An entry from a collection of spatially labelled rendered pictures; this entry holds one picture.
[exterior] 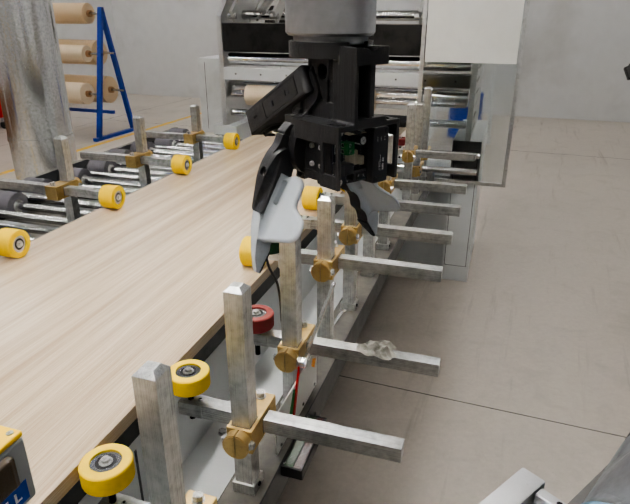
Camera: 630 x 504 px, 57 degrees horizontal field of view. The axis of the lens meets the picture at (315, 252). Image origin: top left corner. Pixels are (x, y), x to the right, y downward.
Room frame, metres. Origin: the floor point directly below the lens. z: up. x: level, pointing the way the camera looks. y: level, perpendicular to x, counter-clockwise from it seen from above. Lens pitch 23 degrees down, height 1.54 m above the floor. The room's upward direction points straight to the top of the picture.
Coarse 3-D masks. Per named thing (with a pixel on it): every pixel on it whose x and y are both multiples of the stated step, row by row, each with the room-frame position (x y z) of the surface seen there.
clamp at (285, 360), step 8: (304, 328) 1.14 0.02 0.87; (312, 328) 1.14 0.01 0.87; (304, 336) 1.11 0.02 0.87; (280, 344) 1.07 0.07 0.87; (304, 344) 1.09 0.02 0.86; (280, 352) 1.05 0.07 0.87; (288, 352) 1.04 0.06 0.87; (296, 352) 1.05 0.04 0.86; (304, 352) 1.08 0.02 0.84; (280, 360) 1.04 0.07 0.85; (288, 360) 1.04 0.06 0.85; (296, 360) 1.04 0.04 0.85; (280, 368) 1.04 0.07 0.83; (288, 368) 1.04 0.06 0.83; (296, 368) 1.05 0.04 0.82
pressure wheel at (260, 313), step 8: (256, 304) 1.19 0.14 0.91; (256, 312) 1.15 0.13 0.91; (264, 312) 1.15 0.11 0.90; (272, 312) 1.15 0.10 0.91; (256, 320) 1.11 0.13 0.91; (264, 320) 1.12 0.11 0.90; (272, 320) 1.14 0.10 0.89; (256, 328) 1.11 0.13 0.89; (264, 328) 1.12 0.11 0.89; (256, 352) 1.15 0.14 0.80
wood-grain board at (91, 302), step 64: (192, 192) 2.09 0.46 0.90; (0, 256) 1.48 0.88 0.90; (64, 256) 1.48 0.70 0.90; (128, 256) 1.48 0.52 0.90; (192, 256) 1.48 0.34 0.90; (0, 320) 1.13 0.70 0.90; (64, 320) 1.13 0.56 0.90; (128, 320) 1.13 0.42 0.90; (192, 320) 1.13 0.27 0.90; (0, 384) 0.89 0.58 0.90; (64, 384) 0.89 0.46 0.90; (128, 384) 0.89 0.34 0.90; (64, 448) 0.72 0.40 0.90
